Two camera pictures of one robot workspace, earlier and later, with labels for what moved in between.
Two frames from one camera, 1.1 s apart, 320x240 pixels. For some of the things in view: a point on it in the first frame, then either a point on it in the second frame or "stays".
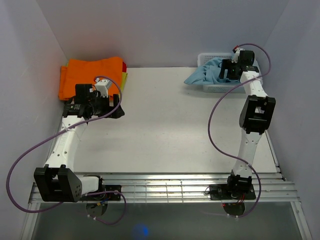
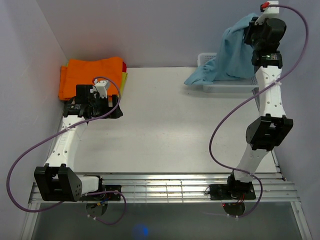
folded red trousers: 124,67 stays
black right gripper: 227,64 → 251,27
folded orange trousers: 80,72 stays
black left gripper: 96,96 stays
